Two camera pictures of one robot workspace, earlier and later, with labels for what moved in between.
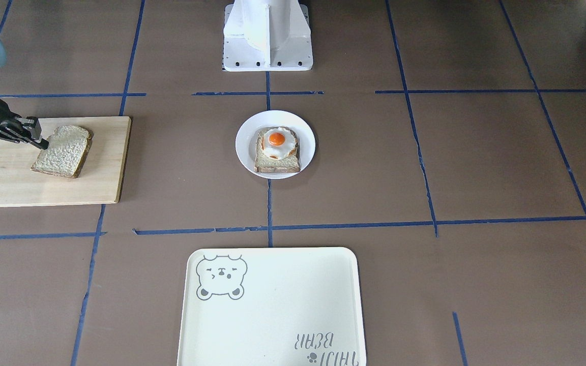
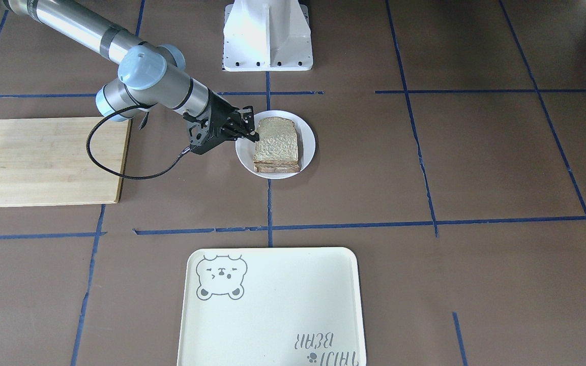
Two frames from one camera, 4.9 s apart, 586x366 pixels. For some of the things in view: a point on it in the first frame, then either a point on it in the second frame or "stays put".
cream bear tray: [271, 306] stays put
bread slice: [65, 155] -> [276, 150]
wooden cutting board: [4, 178] stays put
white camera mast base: [267, 35] stays put
